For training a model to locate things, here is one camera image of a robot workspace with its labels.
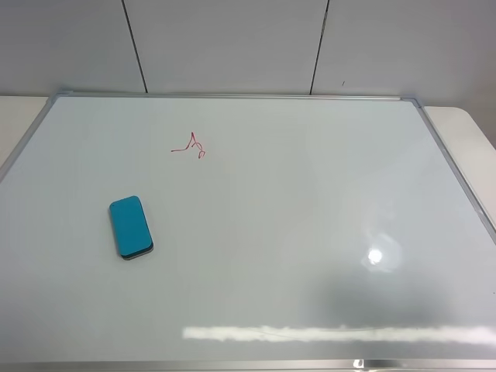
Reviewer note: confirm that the blue whiteboard eraser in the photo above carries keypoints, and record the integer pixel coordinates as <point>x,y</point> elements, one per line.
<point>131,231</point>

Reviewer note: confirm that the red marker scribble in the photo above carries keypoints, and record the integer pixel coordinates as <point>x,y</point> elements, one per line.
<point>192,144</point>

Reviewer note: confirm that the white framed whiteboard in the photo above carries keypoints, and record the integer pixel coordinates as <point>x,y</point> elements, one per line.
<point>317,233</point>

